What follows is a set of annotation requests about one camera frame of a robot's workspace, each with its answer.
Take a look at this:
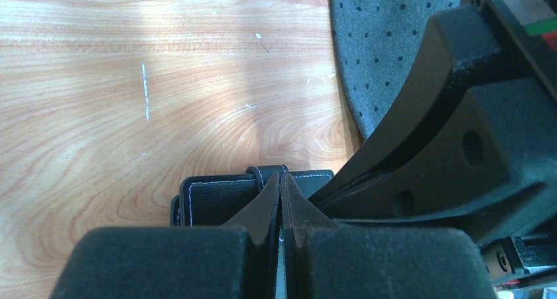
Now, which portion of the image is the dark grey dotted cloth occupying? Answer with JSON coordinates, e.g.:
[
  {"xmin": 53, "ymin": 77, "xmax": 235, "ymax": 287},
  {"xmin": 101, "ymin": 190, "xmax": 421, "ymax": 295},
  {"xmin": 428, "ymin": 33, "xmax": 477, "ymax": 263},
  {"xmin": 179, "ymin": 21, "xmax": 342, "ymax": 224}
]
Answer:
[{"xmin": 329, "ymin": 0, "xmax": 460, "ymax": 139}]

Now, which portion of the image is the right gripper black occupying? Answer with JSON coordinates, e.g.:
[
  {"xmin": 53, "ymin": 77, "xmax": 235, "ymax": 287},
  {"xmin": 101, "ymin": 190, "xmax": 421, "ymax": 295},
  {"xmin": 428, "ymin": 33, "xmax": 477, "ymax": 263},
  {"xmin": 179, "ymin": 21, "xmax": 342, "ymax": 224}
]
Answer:
[{"xmin": 458, "ymin": 0, "xmax": 557, "ymax": 289}]

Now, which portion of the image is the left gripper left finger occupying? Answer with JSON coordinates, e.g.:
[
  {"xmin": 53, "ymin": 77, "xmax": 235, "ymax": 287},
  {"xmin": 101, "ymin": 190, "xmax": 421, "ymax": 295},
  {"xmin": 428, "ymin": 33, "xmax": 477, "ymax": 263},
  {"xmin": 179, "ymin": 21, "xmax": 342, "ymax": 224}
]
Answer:
[{"xmin": 51, "ymin": 172, "xmax": 280, "ymax": 298}]

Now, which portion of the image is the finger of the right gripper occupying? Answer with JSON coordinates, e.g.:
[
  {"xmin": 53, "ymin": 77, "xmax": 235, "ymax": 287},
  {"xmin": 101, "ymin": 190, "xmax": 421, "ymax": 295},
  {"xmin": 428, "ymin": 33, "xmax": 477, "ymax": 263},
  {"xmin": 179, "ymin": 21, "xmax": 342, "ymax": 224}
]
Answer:
[{"xmin": 311, "ymin": 5, "xmax": 556, "ymax": 245}]

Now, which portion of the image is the black leather card holder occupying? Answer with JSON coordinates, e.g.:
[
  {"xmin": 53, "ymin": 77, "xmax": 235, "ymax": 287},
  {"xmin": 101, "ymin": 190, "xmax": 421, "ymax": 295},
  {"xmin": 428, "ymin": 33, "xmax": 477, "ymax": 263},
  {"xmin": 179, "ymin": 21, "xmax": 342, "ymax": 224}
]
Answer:
[{"xmin": 170, "ymin": 165, "xmax": 334, "ymax": 227}]

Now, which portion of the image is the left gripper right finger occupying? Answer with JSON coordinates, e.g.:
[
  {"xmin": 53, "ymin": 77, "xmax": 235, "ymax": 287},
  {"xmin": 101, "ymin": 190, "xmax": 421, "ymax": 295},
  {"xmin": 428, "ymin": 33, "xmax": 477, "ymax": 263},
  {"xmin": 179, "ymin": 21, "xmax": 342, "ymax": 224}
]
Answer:
[{"xmin": 280, "ymin": 174, "xmax": 496, "ymax": 298}]

